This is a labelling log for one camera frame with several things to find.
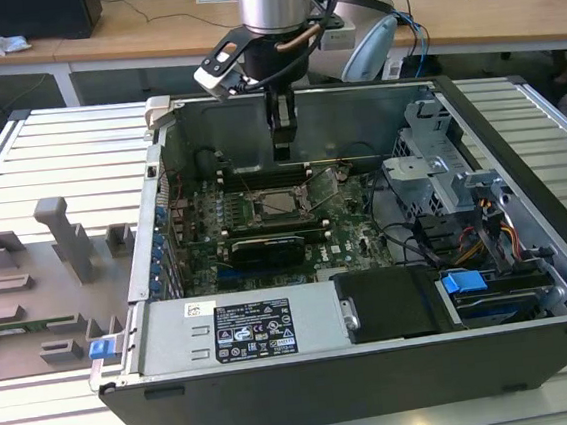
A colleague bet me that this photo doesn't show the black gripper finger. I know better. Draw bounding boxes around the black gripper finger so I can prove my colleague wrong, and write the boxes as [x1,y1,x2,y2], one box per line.
[268,120,304,164]

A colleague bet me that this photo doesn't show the hard disk in blue carrier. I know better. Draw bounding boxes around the hard disk in blue carrier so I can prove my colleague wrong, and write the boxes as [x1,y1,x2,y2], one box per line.
[439,260,561,333]

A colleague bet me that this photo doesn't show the metal socket cover frame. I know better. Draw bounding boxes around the metal socket cover frame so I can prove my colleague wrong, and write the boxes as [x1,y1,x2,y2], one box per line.
[298,165,343,214]

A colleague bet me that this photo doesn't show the thin red black wire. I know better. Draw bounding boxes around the thin red black wire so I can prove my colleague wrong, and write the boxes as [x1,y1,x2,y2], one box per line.
[166,170,187,209]

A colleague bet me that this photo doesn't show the green RAM stick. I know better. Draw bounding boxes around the green RAM stick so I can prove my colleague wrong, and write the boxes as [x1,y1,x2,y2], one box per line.
[0,315,78,339]

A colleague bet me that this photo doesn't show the grey case latch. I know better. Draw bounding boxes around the grey case latch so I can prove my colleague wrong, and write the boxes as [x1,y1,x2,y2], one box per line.
[143,95,177,132]

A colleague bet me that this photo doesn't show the thin wire locking lever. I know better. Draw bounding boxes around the thin wire locking lever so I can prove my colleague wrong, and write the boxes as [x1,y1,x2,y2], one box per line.
[239,170,260,199]

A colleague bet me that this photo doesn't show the silver power supply unit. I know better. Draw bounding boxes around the silver power supply unit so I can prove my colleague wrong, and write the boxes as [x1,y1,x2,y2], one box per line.
[129,280,353,381]

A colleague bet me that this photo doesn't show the silver metal drive cage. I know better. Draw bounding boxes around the silver metal drive cage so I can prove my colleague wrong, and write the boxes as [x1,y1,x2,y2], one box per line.
[376,96,471,225]

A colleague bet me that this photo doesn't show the black box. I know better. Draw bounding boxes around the black box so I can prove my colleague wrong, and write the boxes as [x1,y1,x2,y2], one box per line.
[0,0,106,48]

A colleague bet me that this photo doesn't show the black RAM slot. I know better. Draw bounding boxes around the black RAM slot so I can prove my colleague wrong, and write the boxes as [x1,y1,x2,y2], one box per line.
[220,172,311,187]
[218,162,309,177]
[219,167,311,182]
[223,222,330,239]
[223,217,329,234]
[221,177,313,193]

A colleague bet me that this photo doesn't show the black graphics card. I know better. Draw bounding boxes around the black graphics card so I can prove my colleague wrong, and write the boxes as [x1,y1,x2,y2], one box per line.
[228,234,309,274]

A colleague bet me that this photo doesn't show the grey parts rack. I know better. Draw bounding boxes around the grey parts rack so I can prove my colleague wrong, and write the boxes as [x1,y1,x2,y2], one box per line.
[0,188,153,384]

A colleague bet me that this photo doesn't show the copper coloured wrist cable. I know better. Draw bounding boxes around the copper coloured wrist cable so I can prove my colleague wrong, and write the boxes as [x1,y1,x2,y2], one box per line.
[273,21,323,53]

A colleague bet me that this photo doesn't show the orange yellow power wires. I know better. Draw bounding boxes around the orange yellow power wires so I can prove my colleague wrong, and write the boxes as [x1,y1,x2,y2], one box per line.
[458,219,520,266]

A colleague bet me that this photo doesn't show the silver metal handle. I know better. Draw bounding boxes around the silver metal handle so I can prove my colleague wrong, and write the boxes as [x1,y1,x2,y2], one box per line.
[338,296,363,332]

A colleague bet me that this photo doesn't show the crumpled white paper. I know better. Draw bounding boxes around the crumpled white paper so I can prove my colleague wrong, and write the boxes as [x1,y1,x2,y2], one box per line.
[0,21,33,55]

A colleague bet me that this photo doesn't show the black open PC case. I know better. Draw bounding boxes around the black open PC case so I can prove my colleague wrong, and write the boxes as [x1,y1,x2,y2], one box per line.
[62,58,567,425]

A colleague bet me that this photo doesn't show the CPU socket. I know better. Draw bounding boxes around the CPU socket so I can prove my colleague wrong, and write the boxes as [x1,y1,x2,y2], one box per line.
[247,183,318,228]

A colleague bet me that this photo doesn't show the green motherboard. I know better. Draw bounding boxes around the green motherboard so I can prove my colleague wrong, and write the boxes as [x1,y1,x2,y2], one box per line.
[162,154,401,300]

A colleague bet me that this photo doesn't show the black power connector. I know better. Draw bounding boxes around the black power connector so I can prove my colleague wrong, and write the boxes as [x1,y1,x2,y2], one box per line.
[414,213,462,261]

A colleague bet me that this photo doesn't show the white power adapter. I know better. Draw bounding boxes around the white power adapter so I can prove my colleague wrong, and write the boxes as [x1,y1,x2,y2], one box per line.
[379,57,405,79]

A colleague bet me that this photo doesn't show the small grey camera box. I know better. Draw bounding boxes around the small grey camera box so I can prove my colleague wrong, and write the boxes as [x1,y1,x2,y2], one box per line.
[319,14,355,52]

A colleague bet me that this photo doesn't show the blue cable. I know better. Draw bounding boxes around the blue cable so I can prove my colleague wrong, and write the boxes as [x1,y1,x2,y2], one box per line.
[394,6,435,80]

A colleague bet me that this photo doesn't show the blue case latch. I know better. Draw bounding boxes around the blue case latch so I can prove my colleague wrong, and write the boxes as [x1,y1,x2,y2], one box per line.
[88,339,114,363]

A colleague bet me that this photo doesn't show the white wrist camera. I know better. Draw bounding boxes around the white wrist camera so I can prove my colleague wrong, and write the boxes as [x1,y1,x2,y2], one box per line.
[190,35,249,104]

